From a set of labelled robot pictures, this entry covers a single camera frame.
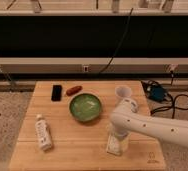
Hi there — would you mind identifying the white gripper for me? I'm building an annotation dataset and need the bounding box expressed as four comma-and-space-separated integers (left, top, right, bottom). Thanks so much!
108, 124, 129, 154

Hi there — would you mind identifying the white sponge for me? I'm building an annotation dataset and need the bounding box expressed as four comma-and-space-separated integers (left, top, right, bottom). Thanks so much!
106, 134, 121, 155

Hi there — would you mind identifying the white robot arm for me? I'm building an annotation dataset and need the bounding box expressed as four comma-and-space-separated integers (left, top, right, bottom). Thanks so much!
110, 98, 188, 148

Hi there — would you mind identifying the green bowl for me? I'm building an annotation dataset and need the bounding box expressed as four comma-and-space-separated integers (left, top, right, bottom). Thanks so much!
69, 93, 102, 122

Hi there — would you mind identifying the blue power box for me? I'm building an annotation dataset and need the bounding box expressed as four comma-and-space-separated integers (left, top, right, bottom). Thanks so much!
147, 85, 166, 102

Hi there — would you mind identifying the red sausage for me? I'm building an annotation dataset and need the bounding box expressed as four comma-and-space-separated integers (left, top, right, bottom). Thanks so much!
66, 86, 82, 96

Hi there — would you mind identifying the black smartphone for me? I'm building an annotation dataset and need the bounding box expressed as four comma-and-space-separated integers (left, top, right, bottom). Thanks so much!
51, 85, 62, 101

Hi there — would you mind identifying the white plastic bottle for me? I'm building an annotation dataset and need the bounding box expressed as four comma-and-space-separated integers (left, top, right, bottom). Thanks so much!
35, 114, 53, 151

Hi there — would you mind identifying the black floor cable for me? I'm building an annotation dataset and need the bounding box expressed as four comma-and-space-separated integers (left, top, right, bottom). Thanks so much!
140, 71, 188, 119

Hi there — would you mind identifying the black hanging cable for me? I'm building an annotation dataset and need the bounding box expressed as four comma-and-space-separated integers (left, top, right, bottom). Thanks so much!
96, 7, 135, 75

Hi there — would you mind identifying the white wall outlet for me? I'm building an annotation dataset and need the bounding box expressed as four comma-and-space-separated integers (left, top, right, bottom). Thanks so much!
83, 65, 89, 73

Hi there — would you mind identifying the right wall outlet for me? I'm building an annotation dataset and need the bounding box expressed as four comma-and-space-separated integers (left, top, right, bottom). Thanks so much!
167, 64, 178, 73

